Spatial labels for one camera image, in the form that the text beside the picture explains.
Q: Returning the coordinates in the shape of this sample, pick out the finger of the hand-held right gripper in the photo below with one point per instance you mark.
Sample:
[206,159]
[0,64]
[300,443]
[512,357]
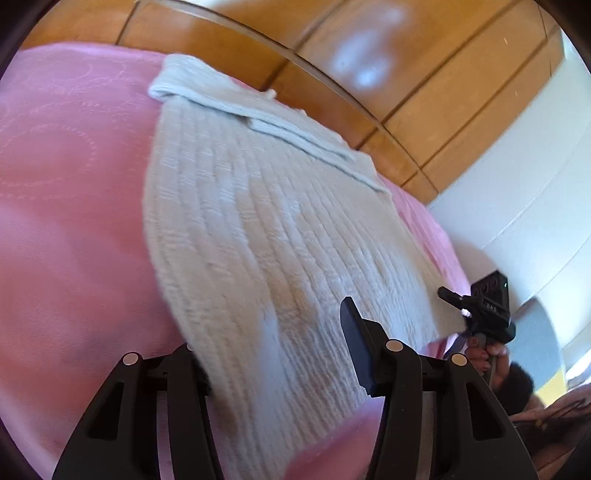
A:
[450,295]

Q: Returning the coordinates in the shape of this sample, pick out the person's right forearm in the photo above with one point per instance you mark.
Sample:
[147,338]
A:
[515,387]

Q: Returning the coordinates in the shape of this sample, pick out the pink patterned clothing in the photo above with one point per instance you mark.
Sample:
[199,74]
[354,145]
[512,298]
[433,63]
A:
[554,424]

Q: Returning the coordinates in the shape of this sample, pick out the person's right hand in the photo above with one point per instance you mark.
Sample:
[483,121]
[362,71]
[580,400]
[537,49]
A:
[480,357]

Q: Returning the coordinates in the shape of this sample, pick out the cream knitted sweater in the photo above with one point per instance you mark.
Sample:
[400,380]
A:
[258,221]

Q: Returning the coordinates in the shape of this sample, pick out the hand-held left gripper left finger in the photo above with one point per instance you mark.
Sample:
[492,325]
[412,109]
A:
[184,383]

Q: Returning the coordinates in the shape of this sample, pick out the pink bedspread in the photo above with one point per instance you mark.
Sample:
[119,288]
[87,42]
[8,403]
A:
[69,230]

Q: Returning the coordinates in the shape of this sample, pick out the wooden wardrobe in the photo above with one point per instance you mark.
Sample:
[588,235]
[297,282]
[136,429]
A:
[415,69]

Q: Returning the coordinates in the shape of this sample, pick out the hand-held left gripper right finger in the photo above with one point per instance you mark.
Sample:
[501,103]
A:
[355,341]

